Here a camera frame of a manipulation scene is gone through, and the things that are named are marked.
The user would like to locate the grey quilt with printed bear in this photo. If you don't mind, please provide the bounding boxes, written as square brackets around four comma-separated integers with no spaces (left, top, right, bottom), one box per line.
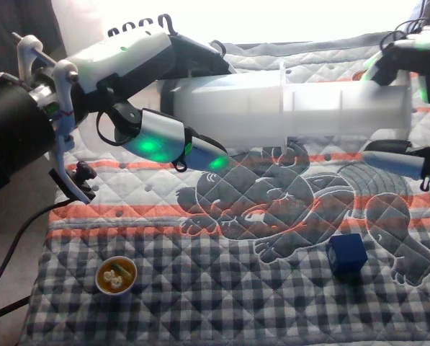
[18,35,430,346]

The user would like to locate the dark curtain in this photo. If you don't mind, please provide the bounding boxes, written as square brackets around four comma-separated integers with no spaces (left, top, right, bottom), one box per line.
[0,0,63,86]

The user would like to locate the toy cup of noodle soup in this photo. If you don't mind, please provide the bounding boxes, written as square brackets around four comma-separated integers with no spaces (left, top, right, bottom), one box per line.
[94,254,138,295]

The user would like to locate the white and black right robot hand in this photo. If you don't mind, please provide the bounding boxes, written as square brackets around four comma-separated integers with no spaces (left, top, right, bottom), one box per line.
[361,24,430,192]

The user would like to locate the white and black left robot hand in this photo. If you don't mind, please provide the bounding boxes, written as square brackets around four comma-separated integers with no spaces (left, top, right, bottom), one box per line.
[54,14,237,174]

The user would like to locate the blue cube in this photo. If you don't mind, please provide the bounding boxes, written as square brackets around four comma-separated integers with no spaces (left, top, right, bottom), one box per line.
[325,233,369,277]

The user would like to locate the thick black cable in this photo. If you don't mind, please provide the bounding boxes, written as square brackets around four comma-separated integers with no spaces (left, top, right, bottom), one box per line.
[0,200,79,293]
[0,297,32,324]

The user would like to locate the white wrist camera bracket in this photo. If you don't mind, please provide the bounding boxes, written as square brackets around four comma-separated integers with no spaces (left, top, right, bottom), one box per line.
[12,32,97,206]

